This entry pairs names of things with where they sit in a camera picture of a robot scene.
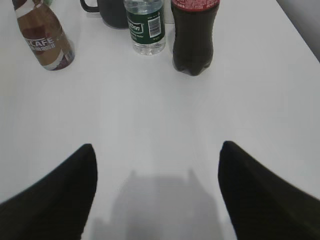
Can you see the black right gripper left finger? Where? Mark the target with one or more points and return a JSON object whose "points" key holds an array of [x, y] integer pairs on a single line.
{"points": [[57, 206]]}

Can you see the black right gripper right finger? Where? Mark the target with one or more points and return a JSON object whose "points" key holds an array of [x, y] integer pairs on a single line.
{"points": [[260, 204]]}

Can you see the brown Nescafe coffee bottle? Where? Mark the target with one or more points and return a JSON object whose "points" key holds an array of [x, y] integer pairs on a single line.
{"points": [[44, 34]]}

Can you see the dark cola bottle red label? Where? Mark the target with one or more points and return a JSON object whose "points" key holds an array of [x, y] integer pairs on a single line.
{"points": [[193, 41]]}

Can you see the dark grey ceramic mug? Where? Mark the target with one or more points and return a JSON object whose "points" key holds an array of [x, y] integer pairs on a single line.
{"points": [[113, 12]]}

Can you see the clear water bottle green label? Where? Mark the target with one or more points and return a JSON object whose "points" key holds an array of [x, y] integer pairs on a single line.
{"points": [[146, 25]]}

